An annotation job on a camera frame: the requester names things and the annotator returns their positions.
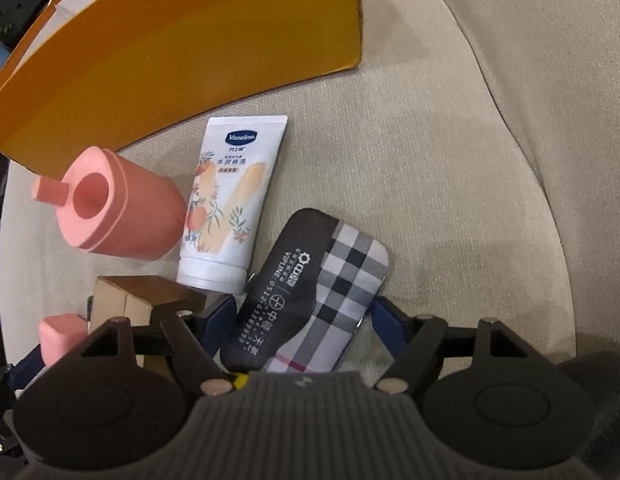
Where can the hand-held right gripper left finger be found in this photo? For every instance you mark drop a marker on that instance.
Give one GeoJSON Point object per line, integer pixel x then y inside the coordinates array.
{"type": "Point", "coordinates": [221, 317]}

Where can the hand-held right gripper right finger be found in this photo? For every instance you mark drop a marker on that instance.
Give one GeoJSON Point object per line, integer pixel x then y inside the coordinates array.
{"type": "Point", "coordinates": [387, 322]}

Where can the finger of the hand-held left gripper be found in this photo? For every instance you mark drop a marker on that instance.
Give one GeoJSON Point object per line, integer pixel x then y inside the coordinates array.
{"type": "Point", "coordinates": [29, 372]}

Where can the pink block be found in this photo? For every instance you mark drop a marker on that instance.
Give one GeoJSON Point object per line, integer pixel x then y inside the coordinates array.
{"type": "Point", "coordinates": [60, 335]}

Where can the yellow tape measure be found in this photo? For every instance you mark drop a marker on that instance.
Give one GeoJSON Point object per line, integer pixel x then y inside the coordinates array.
{"type": "Point", "coordinates": [239, 382]}

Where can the black plaid case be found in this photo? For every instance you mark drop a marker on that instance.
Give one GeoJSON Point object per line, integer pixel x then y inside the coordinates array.
{"type": "Point", "coordinates": [300, 290]}

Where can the orange storage box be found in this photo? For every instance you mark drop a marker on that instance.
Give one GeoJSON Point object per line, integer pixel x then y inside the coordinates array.
{"type": "Point", "coordinates": [165, 60]}

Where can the small brown cardboard box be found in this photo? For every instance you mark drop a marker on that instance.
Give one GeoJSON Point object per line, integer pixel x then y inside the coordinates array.
{"type": "Point", "coordinates": [140, 292]}

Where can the white hand cream tube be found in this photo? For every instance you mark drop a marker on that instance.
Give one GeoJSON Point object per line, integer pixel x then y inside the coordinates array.
{"type": "Point", "coordinates": [225, 220]}

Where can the beige sofa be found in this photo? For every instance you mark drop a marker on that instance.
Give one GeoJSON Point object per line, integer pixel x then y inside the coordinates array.
{"type": "Point", "coordinates": [439, 185]}

